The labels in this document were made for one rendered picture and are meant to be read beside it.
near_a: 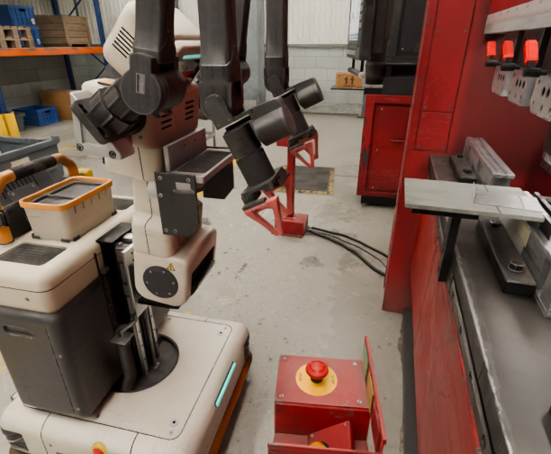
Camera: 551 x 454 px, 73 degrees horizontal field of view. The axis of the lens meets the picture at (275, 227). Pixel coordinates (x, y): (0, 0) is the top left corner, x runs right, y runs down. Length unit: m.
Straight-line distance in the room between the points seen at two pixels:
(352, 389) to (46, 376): 0.89
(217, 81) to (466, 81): 1.26
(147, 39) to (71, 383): 0.93
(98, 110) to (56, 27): 7.76
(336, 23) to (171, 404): 7.37
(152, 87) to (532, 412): 0.74
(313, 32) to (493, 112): 6.48
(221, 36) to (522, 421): 0.69
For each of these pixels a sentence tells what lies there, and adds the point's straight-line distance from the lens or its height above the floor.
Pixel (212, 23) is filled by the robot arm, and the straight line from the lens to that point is 0.68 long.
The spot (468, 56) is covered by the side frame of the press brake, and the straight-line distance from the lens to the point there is 1.76.
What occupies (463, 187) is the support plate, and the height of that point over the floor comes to 1.00.
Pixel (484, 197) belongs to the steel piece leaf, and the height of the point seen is 1.00.
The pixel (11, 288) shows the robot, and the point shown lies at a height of 0.76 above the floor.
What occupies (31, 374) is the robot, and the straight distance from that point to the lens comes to 1.35.
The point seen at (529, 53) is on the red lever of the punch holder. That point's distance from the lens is 1.00.
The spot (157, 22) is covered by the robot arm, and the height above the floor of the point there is 1.34.
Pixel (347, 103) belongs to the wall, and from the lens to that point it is 8.05.
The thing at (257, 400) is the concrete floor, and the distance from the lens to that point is 1.69.
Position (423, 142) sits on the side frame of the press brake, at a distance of 1.79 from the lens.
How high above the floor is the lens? 1.31
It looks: 26 degrees down
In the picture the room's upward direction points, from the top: straight up
